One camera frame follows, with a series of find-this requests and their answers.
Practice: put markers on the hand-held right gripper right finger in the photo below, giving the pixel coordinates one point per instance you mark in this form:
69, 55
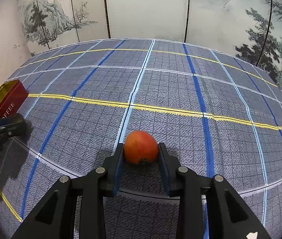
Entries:
163, 171

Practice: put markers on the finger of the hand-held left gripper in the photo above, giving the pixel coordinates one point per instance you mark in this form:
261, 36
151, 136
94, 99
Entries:
8, 133
8, 120

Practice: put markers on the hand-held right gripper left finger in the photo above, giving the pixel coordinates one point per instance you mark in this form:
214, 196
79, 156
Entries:
118, 171

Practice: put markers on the red and gold tin box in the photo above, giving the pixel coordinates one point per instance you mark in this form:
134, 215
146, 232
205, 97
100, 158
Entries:
8, 102

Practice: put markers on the red-orange tomato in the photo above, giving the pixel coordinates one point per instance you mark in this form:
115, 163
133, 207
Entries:
141, 145

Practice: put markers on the blue plaid tablecloth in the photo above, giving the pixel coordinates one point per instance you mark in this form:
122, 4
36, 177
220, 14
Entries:
168, 87

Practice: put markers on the white paper scrap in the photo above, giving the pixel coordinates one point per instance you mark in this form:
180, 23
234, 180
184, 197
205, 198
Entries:
253, 235

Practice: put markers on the landscape painted folding screen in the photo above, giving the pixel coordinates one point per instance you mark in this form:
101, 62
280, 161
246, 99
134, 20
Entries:
150, 7

